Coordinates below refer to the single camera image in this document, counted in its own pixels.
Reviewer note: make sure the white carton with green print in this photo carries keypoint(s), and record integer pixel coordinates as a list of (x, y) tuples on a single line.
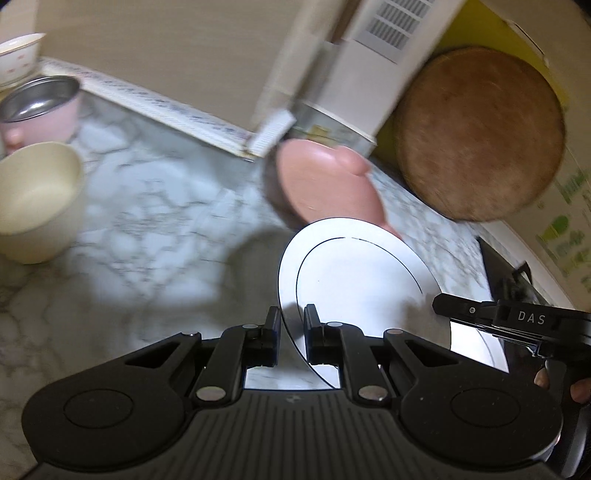
[(568, 221)]

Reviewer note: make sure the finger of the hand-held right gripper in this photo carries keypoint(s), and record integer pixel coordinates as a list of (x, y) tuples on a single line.
[(461, 307)]

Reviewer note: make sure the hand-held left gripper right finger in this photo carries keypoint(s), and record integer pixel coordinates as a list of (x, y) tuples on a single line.
[(308, 339)]

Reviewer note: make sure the yellow panel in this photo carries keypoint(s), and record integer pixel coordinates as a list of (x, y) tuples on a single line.
[(556, 81)]

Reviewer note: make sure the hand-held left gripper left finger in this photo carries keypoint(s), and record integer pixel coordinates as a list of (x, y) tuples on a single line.
[(275, 339)]

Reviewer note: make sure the white printed edge strip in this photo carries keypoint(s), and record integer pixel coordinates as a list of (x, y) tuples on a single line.
[(161, 108)]

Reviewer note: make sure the pink pot with steel interior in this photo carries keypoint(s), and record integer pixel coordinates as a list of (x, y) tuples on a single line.
[(51, 122)]

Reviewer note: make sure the cream bowl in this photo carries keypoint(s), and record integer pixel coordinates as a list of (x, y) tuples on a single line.
[(32, 194)]

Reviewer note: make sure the round wooden cutting board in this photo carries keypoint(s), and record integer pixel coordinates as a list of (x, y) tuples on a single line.
[(480, 134)]

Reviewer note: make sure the white floral bowl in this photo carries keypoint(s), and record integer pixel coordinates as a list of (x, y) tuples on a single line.
[(18, 60)]

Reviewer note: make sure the white vented cabinet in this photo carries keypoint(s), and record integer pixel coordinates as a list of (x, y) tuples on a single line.
[(360, 83)]

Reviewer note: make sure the white plate with thin rings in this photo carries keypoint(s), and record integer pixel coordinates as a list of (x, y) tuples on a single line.
[(369, 277)]

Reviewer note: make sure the person's right hand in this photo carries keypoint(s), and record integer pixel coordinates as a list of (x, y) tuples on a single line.
[(581, 393)]

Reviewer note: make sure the pink strawberry-shaped plate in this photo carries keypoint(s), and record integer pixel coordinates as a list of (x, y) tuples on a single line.
[(318, 184)]

